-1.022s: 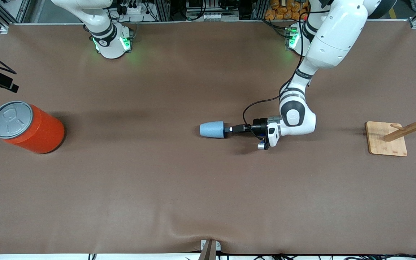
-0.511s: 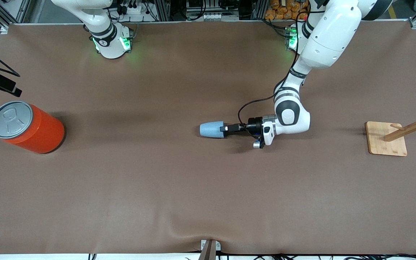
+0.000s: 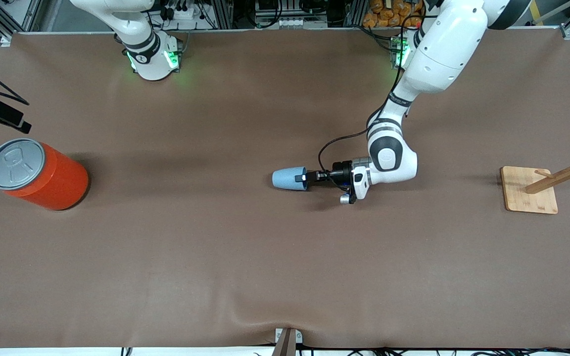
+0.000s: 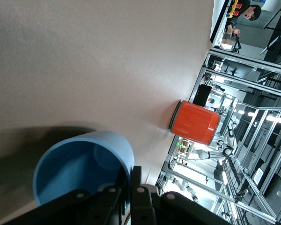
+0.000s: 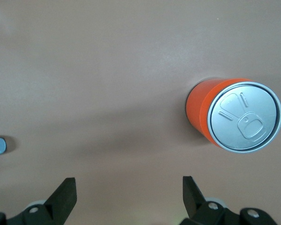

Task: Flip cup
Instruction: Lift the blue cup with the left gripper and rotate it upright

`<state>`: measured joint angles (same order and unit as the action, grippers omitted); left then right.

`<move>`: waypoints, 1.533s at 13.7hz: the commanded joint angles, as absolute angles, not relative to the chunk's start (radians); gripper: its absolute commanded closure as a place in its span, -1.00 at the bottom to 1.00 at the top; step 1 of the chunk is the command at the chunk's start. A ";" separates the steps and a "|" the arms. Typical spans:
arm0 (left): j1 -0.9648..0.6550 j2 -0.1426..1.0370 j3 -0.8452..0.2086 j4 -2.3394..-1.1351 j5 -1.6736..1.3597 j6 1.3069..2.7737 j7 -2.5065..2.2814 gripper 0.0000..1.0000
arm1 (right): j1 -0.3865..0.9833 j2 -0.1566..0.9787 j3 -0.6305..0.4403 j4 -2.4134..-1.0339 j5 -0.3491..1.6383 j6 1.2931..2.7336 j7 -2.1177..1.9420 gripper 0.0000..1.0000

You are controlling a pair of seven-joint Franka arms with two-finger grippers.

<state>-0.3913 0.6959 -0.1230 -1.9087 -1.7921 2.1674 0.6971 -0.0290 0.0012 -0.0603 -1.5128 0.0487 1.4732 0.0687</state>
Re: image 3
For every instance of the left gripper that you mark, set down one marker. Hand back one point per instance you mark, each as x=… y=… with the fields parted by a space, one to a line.
x=340 y=173

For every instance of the light blue plastic cup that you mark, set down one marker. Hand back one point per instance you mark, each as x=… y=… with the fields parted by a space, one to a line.
x=285 y=179

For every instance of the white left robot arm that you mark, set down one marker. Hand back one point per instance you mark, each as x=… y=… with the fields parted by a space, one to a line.
x=448 y=44

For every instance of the wooden cup tree stand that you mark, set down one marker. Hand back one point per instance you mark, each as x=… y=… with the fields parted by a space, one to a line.
x=527 y=195

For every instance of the orange can with grey lid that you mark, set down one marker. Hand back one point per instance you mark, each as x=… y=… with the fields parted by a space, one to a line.
x=42 y=178

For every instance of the brown table mat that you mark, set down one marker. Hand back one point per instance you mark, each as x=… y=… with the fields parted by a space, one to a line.
x=285 y=247

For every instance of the white terminal block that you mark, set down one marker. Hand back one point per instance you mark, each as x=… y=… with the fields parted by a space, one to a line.
x=300 y=22

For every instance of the orange snack packets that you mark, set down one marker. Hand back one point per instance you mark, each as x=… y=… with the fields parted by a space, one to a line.
x=389 y=12

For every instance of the white power strip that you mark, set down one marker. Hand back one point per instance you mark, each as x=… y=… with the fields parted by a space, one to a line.
x=181 y=12

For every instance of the aluminium frame post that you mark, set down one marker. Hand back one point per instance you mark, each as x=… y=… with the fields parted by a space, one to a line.
x=223 y=12
x=354 y=12

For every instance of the metal table edge bracket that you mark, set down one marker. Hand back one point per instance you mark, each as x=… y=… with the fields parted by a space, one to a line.
x=285 y=343

